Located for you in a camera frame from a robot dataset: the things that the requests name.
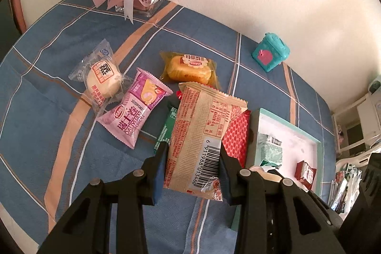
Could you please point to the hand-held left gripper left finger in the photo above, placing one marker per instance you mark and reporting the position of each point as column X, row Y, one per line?
column 159, row 170

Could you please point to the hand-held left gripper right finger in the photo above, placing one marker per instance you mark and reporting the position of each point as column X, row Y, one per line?
column 226, row 175

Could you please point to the beige barcode snack packet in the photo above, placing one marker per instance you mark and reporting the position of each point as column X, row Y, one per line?
column 196, row 135

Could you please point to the pale green snack packet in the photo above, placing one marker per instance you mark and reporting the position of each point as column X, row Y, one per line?
column 271, row 151

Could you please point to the pink swiss roll packet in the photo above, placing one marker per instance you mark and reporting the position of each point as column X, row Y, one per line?
column 131, row 117

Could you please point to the red panda print packet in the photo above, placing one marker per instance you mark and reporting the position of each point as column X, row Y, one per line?
column 305, row 175

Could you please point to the red puffy snack packet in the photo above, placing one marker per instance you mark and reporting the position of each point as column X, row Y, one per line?
column 179, row 94

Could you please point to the white tray with teal rim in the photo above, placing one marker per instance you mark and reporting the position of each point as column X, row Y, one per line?
column 297, row 141

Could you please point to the clear bun packet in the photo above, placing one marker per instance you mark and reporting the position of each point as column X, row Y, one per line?
column 102, row 81

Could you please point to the red patterned snack packet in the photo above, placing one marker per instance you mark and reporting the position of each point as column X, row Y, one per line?
column 236, row 138

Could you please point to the dark green snack packet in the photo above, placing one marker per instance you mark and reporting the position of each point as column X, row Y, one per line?
column 165, row 132

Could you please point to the white shelf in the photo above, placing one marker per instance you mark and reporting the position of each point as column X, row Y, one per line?
column 366, row 111

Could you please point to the yellow cake packet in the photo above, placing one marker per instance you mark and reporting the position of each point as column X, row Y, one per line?
column 187, row 71

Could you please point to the blue plaid tablecloth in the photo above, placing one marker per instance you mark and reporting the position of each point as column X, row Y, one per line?
column 59, row 129

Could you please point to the teal toy box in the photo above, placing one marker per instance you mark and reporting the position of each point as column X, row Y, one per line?
column 271, row 54

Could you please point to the clear glass vase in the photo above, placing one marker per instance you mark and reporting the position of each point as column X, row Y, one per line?
column 143, row 8

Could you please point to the pink panel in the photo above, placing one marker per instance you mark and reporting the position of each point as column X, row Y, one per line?
column 16, row 4

